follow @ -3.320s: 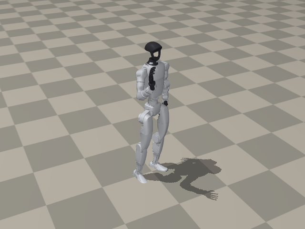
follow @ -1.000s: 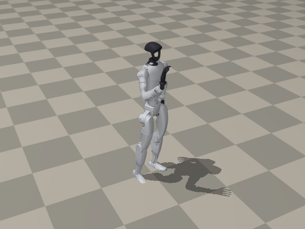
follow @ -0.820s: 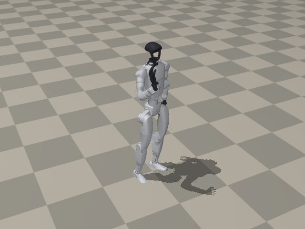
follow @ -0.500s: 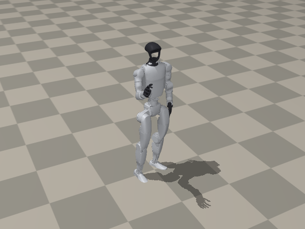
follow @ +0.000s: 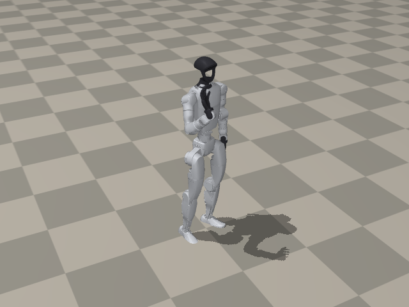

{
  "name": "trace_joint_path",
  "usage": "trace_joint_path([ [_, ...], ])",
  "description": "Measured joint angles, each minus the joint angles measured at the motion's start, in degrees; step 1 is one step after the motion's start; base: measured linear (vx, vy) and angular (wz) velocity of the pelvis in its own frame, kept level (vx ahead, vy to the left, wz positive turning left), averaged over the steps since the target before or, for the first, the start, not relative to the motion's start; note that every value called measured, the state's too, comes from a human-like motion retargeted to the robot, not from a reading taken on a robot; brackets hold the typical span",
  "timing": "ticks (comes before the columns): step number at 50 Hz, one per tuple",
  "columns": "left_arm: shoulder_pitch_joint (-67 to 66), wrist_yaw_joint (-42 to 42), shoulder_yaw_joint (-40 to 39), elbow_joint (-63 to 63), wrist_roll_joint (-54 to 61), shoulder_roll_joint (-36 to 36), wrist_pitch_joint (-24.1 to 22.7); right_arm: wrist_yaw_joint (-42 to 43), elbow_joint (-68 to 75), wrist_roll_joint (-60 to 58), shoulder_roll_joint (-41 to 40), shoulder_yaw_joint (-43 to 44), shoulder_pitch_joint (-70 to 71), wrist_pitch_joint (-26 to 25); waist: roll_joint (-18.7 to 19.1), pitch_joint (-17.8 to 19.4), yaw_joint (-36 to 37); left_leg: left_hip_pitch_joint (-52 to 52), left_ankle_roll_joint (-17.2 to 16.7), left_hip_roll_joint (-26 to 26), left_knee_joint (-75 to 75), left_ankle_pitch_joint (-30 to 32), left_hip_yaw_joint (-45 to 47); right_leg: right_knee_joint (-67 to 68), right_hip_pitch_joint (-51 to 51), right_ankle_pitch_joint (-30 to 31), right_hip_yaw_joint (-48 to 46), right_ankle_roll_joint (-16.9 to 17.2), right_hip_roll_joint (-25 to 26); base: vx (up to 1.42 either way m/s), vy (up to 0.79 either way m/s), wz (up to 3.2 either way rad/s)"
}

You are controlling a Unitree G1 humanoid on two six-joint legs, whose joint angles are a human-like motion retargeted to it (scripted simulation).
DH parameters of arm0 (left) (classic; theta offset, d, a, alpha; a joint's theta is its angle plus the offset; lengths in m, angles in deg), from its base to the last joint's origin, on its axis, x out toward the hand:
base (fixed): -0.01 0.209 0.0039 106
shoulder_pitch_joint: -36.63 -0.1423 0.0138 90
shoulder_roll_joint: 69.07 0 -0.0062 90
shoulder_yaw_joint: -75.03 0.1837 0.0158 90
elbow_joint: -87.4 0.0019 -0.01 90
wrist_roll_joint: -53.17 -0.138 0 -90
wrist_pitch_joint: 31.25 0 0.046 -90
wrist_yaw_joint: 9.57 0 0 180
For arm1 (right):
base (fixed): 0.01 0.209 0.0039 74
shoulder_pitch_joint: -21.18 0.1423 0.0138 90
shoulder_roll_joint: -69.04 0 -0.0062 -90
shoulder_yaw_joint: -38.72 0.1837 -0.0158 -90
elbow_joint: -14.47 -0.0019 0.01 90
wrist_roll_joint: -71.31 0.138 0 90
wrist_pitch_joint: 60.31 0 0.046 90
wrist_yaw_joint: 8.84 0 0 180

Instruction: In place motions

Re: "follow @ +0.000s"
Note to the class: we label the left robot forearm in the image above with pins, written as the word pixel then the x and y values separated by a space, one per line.
pixel 223 127

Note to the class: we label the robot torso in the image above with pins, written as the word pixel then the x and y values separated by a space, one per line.
pixel 204 140

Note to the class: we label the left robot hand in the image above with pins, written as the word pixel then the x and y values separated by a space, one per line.
pixel 223 139

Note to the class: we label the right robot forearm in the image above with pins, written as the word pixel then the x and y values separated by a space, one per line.
pixel 198 124

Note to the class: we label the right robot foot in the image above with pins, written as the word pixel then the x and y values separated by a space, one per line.
pixel 188 235

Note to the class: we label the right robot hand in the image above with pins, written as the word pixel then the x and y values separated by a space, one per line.
pixel 205 102

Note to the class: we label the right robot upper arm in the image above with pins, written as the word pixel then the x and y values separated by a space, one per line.
pixel 188 101

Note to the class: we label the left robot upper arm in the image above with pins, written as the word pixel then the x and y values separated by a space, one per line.
pixel 223 111

